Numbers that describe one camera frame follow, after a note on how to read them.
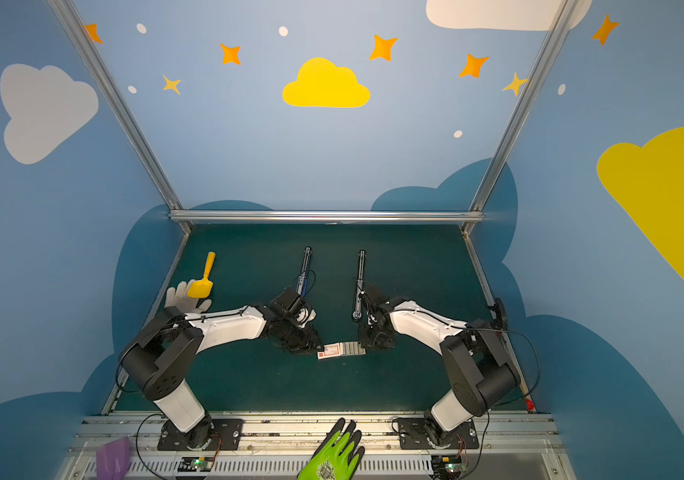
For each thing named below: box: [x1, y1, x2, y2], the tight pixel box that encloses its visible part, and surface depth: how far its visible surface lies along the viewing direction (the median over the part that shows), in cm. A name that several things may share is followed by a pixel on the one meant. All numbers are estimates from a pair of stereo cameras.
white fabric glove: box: [164, 279, 212, 314], surface depth 101 cm
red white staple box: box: [317, 342, 342, 360], surface depth 90 cm
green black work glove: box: [297, 418, 365, 480], surface depth 72 cm
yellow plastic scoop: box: [188, 251, 216, 298], surface depth 106 cm
